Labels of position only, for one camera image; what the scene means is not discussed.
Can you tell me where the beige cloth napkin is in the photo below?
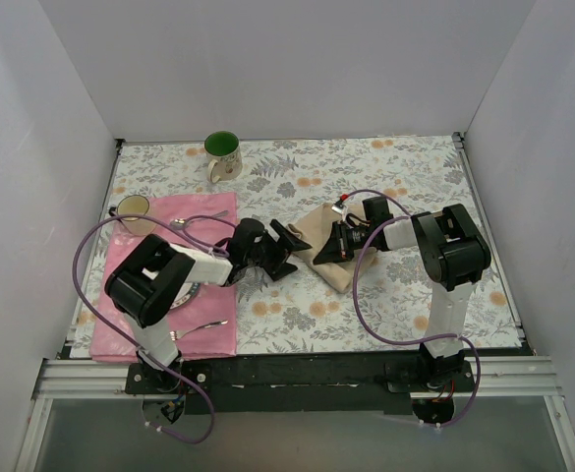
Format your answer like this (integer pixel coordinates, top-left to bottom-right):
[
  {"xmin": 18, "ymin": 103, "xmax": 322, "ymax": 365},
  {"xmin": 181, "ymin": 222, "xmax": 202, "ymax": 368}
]
[{"xmin": 288, "ymin": 197, "xmax": 391, "ymax": 293}]

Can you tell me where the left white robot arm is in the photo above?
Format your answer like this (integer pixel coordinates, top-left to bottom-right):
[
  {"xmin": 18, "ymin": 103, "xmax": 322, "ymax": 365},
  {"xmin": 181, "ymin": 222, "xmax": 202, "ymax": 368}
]
[{"xmin": 104, "ymin": 218, "xmax": 311, "ymax": 393}]

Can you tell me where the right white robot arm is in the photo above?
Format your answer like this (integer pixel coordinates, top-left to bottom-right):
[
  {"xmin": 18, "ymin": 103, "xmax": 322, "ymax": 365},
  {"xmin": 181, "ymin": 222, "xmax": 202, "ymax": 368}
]
[{"xmin": 313, "ymin": 194, "xmax": 491, "ymax": 391}]

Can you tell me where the floral mug green inside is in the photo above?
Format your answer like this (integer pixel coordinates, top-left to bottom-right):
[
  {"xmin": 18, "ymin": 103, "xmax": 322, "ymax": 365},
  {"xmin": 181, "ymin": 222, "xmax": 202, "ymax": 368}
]
[{"xmin": 204, "ymin": 131, "xmax": 243, "ymax": 184}]

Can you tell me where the white plate with blue rim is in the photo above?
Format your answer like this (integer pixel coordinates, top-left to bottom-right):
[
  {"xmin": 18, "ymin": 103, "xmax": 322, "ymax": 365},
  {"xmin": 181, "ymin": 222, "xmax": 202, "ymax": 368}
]
[{"xmin": 170, "ymin": 282, "xmax": 201, "ymax": 310}]

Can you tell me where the silver spoon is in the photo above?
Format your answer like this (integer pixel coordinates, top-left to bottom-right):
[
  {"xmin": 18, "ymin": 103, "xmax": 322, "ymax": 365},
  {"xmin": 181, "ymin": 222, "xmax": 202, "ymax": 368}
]
[{"xmin": 169, "ymin": 210, "xmax": 229, "ymax": 230}]

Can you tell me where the floral tablecloth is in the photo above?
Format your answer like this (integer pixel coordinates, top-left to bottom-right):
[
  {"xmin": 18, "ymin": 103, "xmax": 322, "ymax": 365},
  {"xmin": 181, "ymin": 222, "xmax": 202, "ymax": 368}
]
[{"xmin": 70, "ymin": 136, "xmax": 523, "ymax": 360}]

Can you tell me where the pink placemat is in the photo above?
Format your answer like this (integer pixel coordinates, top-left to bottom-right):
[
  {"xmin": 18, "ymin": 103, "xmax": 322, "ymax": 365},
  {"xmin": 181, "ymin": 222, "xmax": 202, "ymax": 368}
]
[{"xmin": 88, "ymin": 191, "xmax": 239, "ymax": 364}]

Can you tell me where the silver fork on placemat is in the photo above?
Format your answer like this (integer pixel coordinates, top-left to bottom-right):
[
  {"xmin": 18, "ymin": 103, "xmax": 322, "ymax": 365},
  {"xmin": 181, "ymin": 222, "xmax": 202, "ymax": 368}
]
[{"xmin": 170, "ymin": 320, "xmax": 228, "ymax": 341}]

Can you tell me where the cream enamel cup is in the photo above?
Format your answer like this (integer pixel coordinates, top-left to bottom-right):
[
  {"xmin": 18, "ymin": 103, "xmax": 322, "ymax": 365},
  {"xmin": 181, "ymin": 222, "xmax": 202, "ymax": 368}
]
[{"xmin": 108, "ymin": 195, "xmax": 156, "ymax": 236}]

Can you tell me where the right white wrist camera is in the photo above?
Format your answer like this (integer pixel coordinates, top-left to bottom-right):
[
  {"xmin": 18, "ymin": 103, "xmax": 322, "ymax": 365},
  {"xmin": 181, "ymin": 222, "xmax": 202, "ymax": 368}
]
[{"xmin": 331, "ymin": 194, "xmax": 369, "ymax": 227}]

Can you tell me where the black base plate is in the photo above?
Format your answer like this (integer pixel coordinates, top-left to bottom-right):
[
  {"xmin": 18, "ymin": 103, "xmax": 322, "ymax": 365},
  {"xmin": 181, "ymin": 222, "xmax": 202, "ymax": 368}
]
[{"xmin": 124, "ymin": 351, "xmax": 478, "ymax": 417}]

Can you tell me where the aluminium frame rail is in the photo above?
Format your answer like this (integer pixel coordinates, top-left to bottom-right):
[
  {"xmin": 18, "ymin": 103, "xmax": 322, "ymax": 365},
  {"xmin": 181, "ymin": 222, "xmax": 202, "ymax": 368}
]
[{"xmin": 17, "ymin": 356, "xmax": 575, "ymax": 471}]

